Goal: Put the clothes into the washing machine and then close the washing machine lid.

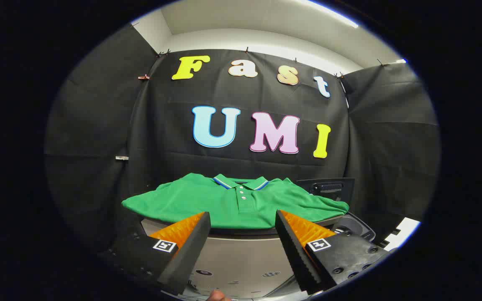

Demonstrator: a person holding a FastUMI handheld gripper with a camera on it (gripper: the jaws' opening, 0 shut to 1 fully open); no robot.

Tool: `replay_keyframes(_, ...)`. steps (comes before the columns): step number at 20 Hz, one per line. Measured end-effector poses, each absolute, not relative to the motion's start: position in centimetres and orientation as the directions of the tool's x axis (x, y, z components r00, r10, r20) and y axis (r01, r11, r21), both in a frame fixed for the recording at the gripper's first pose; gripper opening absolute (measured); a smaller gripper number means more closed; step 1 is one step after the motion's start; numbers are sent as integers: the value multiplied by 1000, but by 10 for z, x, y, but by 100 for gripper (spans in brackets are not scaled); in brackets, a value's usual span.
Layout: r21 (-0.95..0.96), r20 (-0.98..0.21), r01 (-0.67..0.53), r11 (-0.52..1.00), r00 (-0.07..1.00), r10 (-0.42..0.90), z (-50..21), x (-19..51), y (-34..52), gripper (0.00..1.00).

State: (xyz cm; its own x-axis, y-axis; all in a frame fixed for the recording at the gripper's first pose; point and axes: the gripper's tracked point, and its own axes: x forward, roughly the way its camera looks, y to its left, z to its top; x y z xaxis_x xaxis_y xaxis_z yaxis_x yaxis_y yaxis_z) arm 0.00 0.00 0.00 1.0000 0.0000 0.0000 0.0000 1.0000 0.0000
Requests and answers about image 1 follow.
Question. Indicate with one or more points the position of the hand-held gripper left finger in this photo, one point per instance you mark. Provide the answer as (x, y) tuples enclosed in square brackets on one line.
[(191, 251)]

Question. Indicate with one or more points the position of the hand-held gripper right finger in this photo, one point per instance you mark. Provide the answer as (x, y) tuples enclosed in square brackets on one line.
[(297, 255)]

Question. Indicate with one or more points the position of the green polo shirt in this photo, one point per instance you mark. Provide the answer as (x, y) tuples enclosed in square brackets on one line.
[(207, 200)]

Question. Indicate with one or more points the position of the dark washing machine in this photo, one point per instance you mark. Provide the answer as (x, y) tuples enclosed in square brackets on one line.
[(356, 225)]

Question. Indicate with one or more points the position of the white board with black marks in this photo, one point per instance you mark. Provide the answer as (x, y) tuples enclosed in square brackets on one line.
[(406, 228)]

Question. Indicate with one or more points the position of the black backdrop cloth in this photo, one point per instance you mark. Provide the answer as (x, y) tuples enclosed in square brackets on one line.
[(161, 125)]

